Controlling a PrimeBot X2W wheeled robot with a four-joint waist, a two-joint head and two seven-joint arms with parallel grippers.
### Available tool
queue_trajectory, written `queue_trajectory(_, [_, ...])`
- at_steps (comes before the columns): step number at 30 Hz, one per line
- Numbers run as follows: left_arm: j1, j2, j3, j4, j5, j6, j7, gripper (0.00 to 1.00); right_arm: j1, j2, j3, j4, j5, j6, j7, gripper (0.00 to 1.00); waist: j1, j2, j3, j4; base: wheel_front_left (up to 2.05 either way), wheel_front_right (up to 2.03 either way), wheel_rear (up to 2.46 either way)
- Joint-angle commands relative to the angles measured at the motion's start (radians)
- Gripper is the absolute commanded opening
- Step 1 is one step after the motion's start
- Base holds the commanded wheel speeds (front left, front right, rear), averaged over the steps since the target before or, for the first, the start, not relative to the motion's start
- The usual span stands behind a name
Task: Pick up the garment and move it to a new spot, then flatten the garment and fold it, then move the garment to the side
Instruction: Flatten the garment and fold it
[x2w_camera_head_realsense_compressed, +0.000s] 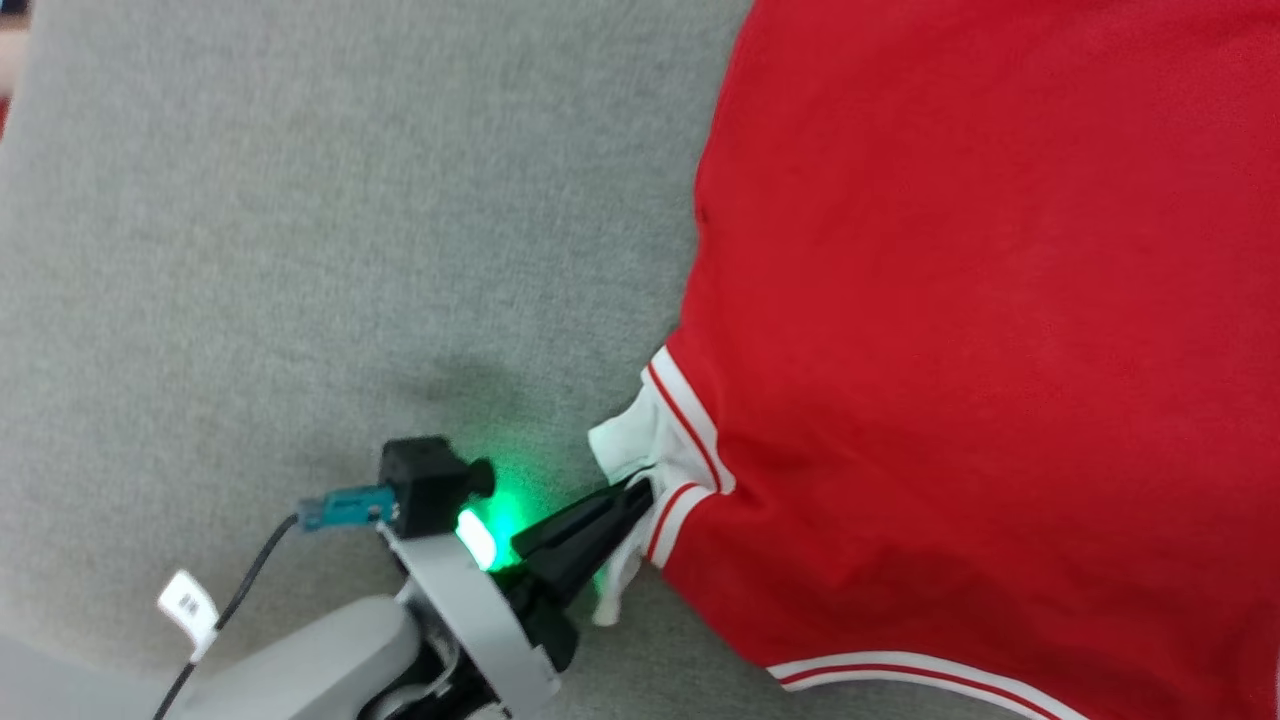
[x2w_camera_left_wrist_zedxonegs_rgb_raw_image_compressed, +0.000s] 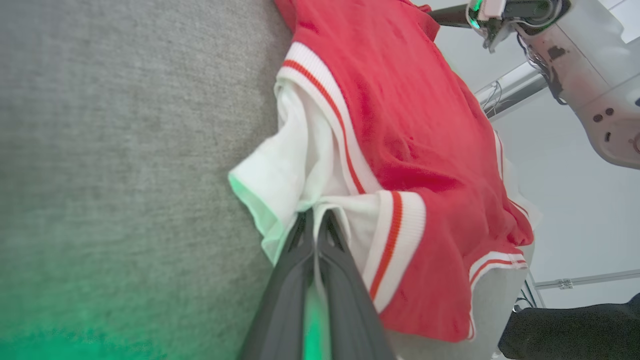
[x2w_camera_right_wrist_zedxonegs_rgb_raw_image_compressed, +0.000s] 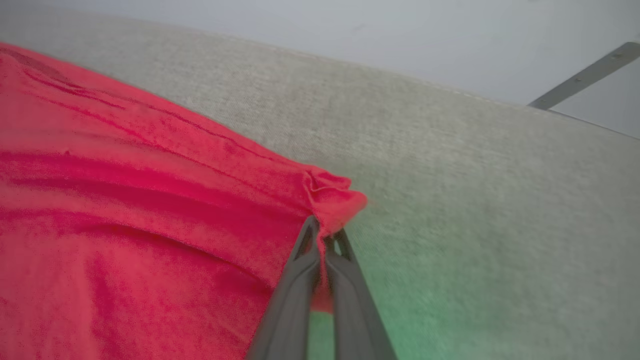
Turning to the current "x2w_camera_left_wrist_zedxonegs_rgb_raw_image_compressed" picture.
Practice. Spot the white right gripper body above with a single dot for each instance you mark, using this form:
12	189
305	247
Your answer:
520	12

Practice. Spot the aluminium frame post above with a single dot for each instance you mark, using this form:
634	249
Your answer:
515	85

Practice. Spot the black bulky object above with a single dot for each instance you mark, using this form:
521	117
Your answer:
570	330

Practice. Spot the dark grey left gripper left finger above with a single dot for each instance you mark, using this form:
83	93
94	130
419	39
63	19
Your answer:
285	310

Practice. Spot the red garment with white striped trim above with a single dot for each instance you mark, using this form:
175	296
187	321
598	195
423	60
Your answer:
410	125

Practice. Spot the thin grey wall conduit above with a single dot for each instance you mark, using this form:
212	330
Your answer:
590	280

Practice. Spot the grey fabric sofa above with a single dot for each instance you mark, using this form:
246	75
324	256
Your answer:
125	150

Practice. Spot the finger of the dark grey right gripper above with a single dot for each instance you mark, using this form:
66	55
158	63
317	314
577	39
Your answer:
452	11
457	22

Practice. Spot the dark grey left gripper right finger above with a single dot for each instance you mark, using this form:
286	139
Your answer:
350	310

